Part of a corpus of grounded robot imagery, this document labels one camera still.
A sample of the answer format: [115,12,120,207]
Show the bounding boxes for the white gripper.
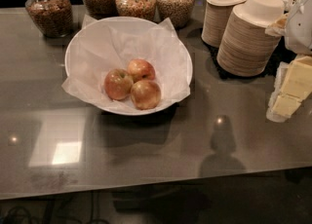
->
[265,0,312,123]

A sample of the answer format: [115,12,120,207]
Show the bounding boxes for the red apple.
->
[103,69,134,100]
[131,80,161,110]
[127,58,156,82]

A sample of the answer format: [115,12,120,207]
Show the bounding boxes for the white tissue paper liner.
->
[60,14,192,115]

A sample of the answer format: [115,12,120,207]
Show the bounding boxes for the white bowl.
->
[63,16,194,117]

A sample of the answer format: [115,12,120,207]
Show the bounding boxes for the front stack paper bowls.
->
[216,0,284,74]

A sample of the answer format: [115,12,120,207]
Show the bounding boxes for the far left cereal jar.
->
[25,0,73,38]

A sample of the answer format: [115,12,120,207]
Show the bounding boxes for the black mat under bowls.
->
[204,39,296,80]

